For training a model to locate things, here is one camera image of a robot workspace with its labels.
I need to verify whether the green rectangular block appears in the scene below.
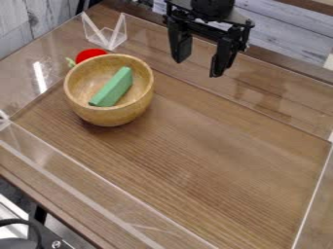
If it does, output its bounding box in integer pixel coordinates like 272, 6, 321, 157
89, 66, 133, 107

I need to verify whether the red toy apple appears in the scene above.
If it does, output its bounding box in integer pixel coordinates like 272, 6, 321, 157
66, 49, 107, 68

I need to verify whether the brown wooden bowl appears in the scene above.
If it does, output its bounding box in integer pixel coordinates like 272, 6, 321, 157
64, 53, 154, 126

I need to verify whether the black cable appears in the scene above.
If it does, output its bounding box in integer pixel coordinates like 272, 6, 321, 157
0, 218, 44, 249

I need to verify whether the black table leg bracket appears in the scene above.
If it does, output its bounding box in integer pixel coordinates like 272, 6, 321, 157
28, 204, 75, 249

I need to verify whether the clear acrylic stand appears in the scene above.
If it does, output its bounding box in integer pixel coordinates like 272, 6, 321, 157
80, 13, 127, 51

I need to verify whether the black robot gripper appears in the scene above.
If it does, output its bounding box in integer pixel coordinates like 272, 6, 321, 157
166, 0, 256, 78

